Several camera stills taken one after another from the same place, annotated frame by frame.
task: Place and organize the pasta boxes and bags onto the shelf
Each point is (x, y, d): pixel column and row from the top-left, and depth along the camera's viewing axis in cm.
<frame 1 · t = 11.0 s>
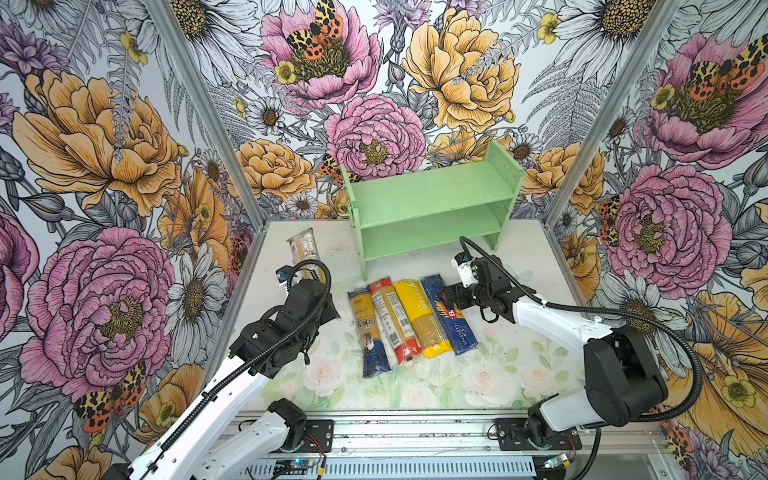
left hand: (321, 308, 73), fingers open
right hand: (453, 299, 90), fingers open
green wooden two-tier shelf: (406, 212, 89), point 28 cm above the table
clear grey label spaghetti bag: (304, 247, 79), point 29 cm above the table
yellow blue spaghetti bag: (374, 356, 86), point 4 cm above the table
red white label spaghetti bag: (395, 323, 92), point 4 cm above the table
yellow Pastatime spaghetti bag: (428, 330, 91), point 3 cm above the table
blue Barilla spaghetti box: (453, 323, 92), point 4 cm above the table

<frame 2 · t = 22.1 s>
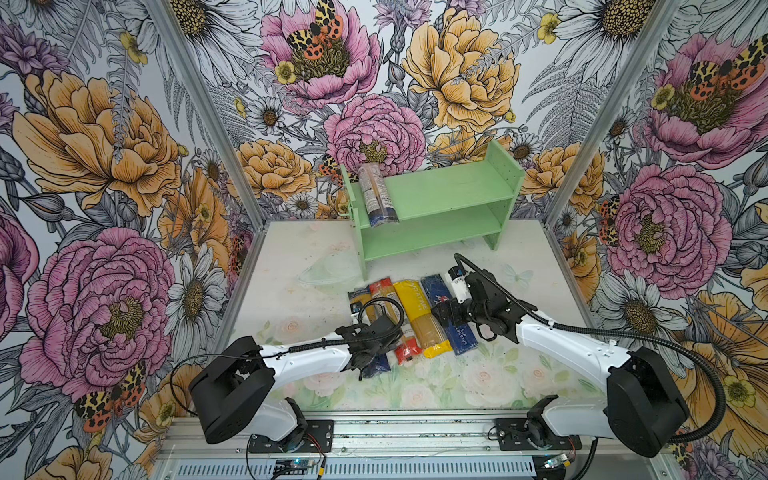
left hand: (372, 346, 87), fingers open
right hand: (447, 315, 86), fingers open
clear grey label spaghetti bag: (377, 197, 87), point 32 cm above the table
the other named things where they were.

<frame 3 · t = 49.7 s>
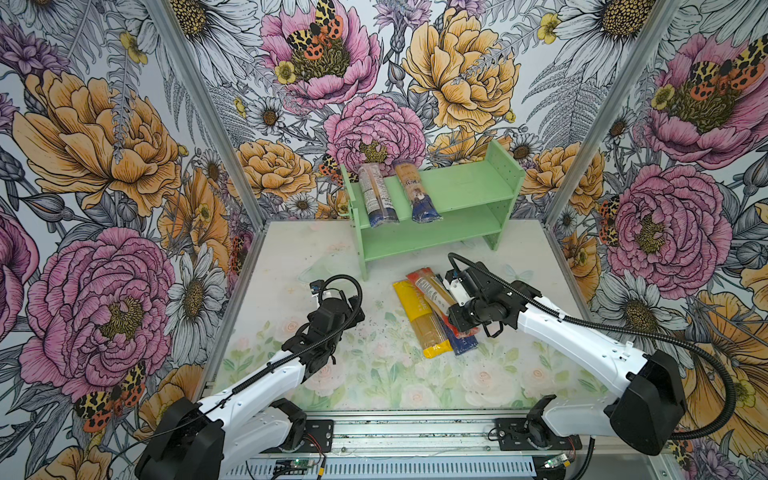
left hand: (344, 310, 86), fingers open
right hand: (457, 326, 80), fingers open
yellow blue spaghetti bag: (422, 205, 85), point 32 cm above the table
red white label spaghetti bag: (438, 298, 85), point 15 cm above the table
the other named things where they were.

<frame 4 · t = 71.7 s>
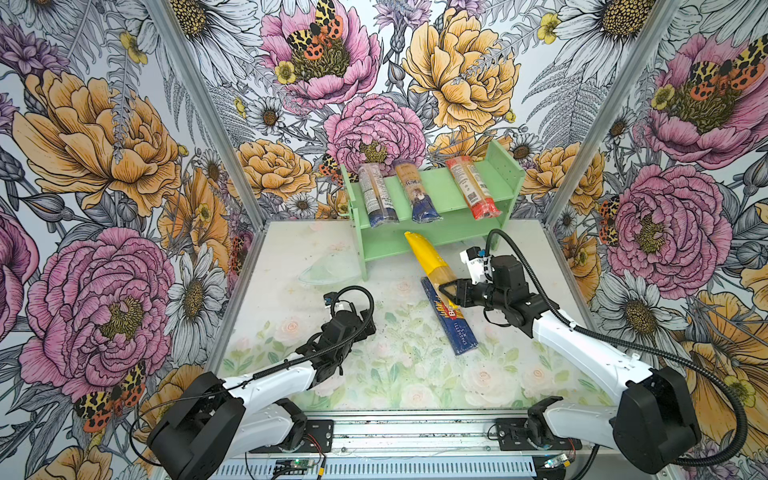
left hand: (357, 323, 88), fingers open
right hand: (445, 296, 81), fingers open
red white label spaghetti bag: (473, 188, 91), point 31 cm above the table
yellow Pastatime spaghetti bag: (438, 273, 83), point 21 cm above the table
the other named things where they were.

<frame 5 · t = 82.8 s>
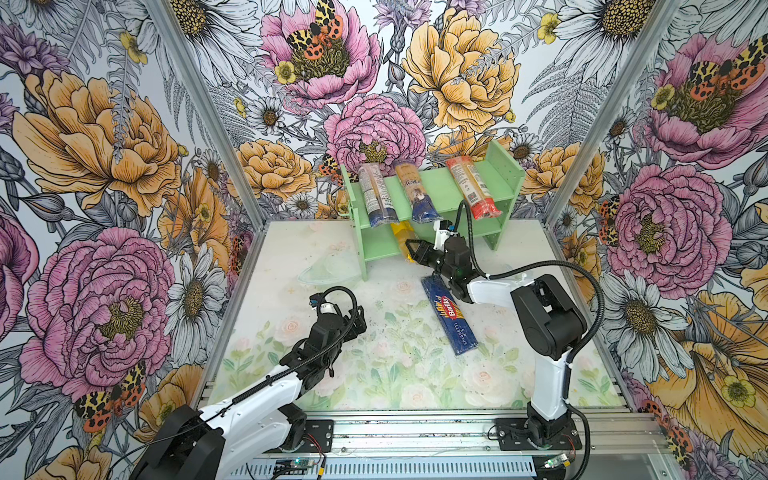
left hand: (350, 321, 87), fingers open
right hand: (410, 249, 95), fingers open
yellow Pastatime spaghetti bag: (404, 231, 98), point 18 cm above the table
the other named things where they were.

